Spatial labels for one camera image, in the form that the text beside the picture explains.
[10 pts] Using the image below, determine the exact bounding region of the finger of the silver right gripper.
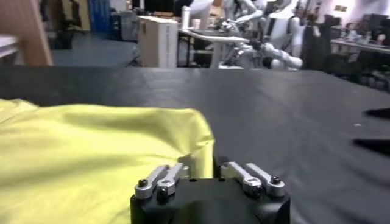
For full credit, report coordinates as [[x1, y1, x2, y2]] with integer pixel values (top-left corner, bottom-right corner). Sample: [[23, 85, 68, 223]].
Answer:
[[353, 138, 390, 155], [364, 108, 390, 119]]

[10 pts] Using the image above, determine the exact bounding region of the white rectangular table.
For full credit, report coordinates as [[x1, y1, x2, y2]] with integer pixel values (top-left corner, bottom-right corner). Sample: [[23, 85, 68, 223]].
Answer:
[[0, 35, 19, 58]]

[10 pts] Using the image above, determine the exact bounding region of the white standing desk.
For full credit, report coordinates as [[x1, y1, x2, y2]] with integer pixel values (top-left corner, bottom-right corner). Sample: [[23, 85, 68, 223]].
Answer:
[[178, 29, 250, 69]]

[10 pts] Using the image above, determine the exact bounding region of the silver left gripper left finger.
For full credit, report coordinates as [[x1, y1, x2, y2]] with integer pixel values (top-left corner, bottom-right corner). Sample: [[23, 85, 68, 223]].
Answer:
[[133, 163, 190, 200]]

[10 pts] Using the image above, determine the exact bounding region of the tall white cardboard box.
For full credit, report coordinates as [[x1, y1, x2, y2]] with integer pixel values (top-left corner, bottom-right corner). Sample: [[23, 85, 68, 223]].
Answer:
[[136, 15, 179, 68]]

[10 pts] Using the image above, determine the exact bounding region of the white humanoid robot with base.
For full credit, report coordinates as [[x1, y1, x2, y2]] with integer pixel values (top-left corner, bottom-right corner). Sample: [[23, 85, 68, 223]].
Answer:
[[219, 0, 308, 70]]

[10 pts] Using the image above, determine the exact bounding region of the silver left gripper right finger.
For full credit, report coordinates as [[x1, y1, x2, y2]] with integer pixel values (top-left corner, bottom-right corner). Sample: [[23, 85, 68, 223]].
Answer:
[[214, 156, 286, 198]]

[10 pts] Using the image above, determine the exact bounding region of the white water bottle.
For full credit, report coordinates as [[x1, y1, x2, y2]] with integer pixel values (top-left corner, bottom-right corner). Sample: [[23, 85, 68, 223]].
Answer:
[[181, 5, 191, 30]]

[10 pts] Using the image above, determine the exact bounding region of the yellow-green t-shirt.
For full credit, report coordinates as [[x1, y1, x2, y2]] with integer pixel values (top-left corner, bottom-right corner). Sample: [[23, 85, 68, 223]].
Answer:
[[0, 99, 216, 224]]

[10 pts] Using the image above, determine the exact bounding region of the wooden partition screen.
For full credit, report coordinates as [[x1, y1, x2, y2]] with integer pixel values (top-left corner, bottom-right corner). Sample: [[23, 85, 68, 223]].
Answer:
[[0, 0, 54, 66]]

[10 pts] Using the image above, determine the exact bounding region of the black plastic table cover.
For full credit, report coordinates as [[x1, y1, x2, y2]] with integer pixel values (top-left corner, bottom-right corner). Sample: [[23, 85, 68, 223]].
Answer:
[[0, 65, 390, 224]]

